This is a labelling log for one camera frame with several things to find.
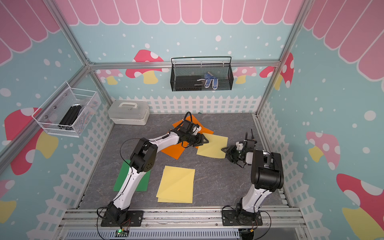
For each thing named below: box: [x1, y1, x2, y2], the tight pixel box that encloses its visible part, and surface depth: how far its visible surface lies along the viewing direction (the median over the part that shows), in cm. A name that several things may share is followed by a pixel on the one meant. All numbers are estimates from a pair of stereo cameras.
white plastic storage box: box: [107, 99, 150, 126], surface depth 111 cm
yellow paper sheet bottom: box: [196, 133, 229, 159], surface depth 103 cm
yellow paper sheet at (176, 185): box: [156, 165, 196, 204], surface depth 87 cm
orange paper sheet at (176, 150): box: [160, 141, 189, 160], surface depth 99 cm
